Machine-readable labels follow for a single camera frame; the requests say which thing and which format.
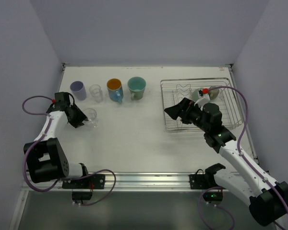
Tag small mint green cup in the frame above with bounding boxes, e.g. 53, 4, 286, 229
191, 88, 203, 102

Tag black controller box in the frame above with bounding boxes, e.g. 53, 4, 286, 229
203, 191, 223, 205
72, 191, 93, 205

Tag purple cable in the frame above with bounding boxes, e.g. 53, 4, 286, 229
22, 95, 117, 207
203, 85, 288, 230

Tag clear plastic cup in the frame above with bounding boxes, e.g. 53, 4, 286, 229
83, 108, 98, 127
89, 84, 103, 103

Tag right black controller box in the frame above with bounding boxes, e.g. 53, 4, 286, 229
203, 191, 223, 205

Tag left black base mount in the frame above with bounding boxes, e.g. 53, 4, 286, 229
62, 174, 106, 190

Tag blue cup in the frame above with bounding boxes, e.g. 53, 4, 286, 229
107, 79, 123, 103

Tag left black controller box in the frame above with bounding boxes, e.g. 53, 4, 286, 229
72, 191, 93, 205

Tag beige cup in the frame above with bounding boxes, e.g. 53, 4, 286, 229
208, 86, 219, 100

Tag metal wire dish rack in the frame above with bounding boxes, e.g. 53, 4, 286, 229
160, 77, 242, 133

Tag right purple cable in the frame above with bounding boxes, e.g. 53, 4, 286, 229
203, 85, 288, 230

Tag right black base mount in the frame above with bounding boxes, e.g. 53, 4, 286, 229
189, 163, 226, 189

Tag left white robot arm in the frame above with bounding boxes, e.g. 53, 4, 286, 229
24, 92, 88, 184

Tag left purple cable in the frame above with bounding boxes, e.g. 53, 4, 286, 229
22, 95, 117, 207

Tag large green cup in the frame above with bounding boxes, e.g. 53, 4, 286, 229
127, 77, 146, 101

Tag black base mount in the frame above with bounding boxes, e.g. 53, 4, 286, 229
62, 174, 106, 190
189, 163, 226, 189

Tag purple plastic cup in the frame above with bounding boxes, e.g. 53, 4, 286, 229
70, 81, 87, 101

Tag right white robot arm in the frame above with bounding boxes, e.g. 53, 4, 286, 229
164, 98, 288, 226

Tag aluminium mounting rail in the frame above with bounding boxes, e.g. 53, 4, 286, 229
22, 171, 240, 192

